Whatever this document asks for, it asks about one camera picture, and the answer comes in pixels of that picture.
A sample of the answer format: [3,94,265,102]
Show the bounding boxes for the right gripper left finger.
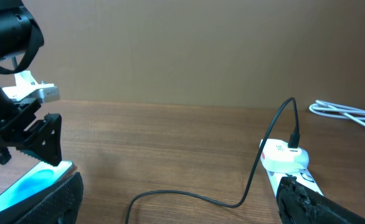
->
[0,172,83,224]

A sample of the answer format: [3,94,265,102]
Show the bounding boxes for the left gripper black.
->
[0,98,62,166]

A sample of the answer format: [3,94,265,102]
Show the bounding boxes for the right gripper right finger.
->
[276,175,365,224]

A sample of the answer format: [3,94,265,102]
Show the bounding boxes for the teal screen smartphone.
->
[0,161,73,212]

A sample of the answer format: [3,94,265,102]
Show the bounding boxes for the black charging cable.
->
[125,96,301,224]

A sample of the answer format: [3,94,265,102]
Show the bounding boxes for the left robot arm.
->
[0,0,62,166]

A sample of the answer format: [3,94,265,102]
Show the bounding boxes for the white charger adapter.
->
[260,139,310,173]

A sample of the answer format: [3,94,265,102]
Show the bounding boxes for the white power strip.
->
[266,168,323,196]

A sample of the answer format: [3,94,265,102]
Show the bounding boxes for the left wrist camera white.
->
[2,70,60,103]

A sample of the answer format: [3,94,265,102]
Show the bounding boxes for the white power strip cord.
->
[308,100,365,137]

